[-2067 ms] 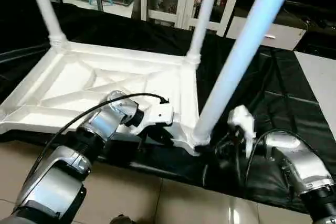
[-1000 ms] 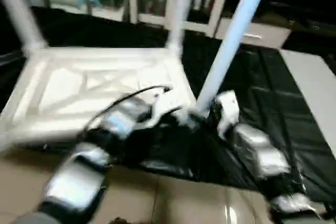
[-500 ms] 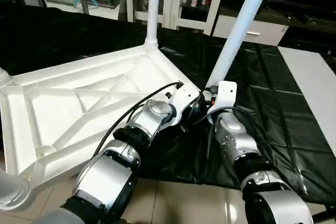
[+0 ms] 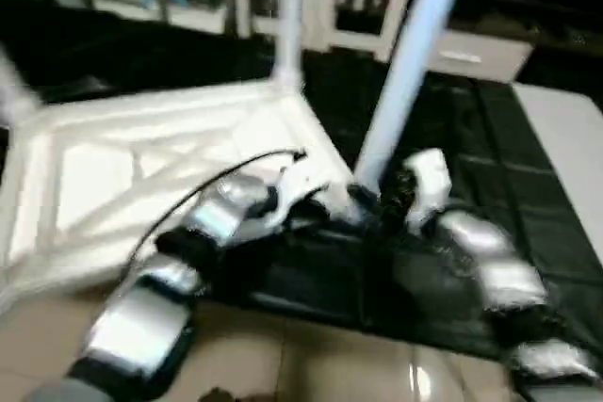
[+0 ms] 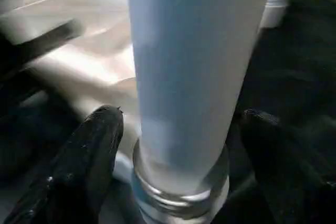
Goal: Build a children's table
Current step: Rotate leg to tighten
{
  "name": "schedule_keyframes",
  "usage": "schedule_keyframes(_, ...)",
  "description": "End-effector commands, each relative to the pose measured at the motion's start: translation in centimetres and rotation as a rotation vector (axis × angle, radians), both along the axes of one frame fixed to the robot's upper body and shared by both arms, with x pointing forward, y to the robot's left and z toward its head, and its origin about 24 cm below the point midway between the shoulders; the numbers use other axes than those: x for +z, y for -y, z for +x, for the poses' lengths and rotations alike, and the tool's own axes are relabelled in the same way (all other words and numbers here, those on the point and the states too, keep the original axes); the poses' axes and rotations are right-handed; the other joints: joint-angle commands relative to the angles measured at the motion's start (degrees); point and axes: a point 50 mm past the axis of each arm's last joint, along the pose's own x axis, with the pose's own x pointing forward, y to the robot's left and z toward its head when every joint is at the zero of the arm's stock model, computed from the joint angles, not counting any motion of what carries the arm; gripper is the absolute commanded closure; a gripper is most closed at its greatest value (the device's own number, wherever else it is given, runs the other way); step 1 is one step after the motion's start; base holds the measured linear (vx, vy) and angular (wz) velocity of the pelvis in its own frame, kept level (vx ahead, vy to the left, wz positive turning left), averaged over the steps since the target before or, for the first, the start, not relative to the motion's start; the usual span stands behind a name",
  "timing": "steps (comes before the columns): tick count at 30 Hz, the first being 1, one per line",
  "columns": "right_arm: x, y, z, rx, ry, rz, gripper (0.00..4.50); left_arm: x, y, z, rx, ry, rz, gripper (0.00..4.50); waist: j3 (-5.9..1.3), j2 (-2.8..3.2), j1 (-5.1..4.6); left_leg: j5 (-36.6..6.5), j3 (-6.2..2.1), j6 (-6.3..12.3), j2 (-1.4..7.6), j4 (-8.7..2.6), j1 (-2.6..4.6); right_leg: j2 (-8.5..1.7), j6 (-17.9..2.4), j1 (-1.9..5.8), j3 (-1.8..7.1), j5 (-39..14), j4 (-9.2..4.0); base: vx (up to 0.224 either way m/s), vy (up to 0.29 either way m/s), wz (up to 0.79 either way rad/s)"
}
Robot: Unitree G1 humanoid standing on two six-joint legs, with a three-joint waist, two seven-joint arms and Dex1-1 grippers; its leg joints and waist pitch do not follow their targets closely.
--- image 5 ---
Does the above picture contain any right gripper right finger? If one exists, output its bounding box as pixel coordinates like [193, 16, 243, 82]
[212, 108, 336, 224]

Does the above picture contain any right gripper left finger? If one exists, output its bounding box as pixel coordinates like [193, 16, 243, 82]
[3, 104, 124, 224]

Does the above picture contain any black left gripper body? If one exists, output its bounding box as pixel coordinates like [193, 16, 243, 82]
[0, 20, 82, 89]

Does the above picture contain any white plastic table top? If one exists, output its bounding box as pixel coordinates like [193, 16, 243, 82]
[0, 0, 288, 224]

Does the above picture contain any black work mat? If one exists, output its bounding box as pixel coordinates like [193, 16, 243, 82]
[0, 0, 336, 224]

